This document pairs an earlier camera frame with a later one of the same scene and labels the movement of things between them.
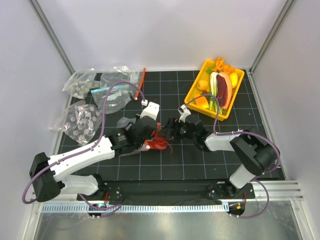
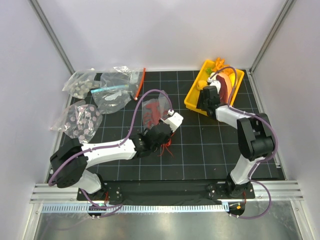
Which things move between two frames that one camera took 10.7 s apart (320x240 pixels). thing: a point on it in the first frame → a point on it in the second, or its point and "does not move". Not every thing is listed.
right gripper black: [171, 124] → [200, 105]
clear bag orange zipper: [122, 122] → [153, 110]
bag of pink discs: [80, 121] does not move
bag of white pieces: [80, 83] does not move
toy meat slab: [224, 90] does not move
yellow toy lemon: [233, 77] does not move
